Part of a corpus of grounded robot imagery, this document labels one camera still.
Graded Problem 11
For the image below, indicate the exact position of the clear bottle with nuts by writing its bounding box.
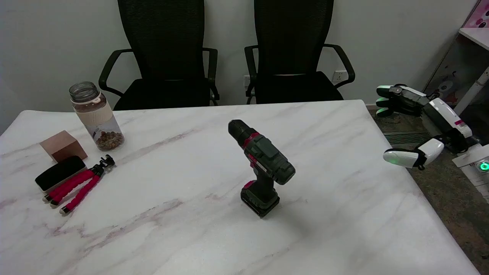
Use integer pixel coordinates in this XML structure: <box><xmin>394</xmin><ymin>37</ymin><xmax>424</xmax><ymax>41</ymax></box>
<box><xmin>69</xmin><ymin>81</ymin><xmax>125</xmax><ymax>151</ymax></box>

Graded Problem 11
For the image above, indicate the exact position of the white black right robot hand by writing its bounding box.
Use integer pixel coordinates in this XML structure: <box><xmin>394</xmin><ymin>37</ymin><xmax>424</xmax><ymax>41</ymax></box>
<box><xmin>376</xmin><ymin>84</ymin><xmax>474</xmax><ymax>170</ymax></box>

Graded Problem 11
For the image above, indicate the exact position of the dark floor vent grille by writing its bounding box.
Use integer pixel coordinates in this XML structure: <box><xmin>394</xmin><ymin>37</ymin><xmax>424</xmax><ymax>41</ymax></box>
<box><xmin>383</xmin><ymin>131</ymin><xmax>433</xmax><ymax>146</ymax></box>

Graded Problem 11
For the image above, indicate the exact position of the pink cartoon picture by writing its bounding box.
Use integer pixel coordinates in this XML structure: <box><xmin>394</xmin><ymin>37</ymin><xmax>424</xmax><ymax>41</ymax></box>
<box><xmin>463</xmin><ymin>0</ymin><xmax>489</xmax><ymax>29</ymax></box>

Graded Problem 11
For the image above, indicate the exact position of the black oblong case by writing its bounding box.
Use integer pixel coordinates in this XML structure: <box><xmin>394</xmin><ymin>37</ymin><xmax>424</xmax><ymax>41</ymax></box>
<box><xmin>35</xmin><ymin>155</ymin><xmax>87</xmax><ymax>192</ymax></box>

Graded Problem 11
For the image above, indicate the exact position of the brown wooden block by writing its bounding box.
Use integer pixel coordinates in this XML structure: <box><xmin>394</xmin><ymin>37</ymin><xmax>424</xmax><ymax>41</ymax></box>
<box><xmin>40</xmin><ymin>130</ymin><xmax>88</xmax><ymax>163</ymax></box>

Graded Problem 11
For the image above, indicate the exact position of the grey owl cartoon panel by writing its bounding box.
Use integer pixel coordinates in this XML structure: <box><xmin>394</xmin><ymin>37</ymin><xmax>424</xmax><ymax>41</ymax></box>
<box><xmin>423</xmin><ymin>34</ymin><xmax>489</xmax><ymax>108</ymax></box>

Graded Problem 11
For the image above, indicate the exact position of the dark green power screwdriver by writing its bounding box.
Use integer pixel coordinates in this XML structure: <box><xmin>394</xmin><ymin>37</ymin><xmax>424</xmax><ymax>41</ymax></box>
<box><xmin>228</xmin><ymin>119</ymin><xmax>296</xmax><ymax>219</ymax></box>

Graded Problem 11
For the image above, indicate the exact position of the black mesh office chair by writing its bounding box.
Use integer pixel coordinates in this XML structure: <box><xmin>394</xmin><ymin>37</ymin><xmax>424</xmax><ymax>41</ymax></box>
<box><xmin>244</xmin><ymin>0</ymin><xmax>356</xmax><ymax>105</ymax></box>
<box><xmin>98</xmin><ymin>0</ymin><xmax>220</xmax><ymax>111</ymax></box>

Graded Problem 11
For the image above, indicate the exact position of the red flexible mini tripod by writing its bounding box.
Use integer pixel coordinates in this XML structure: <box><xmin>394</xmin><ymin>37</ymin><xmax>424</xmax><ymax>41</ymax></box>
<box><xmin>42</xmin><ymin>154</ymin><xmax>116</xmax><ymax>215</ymax></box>

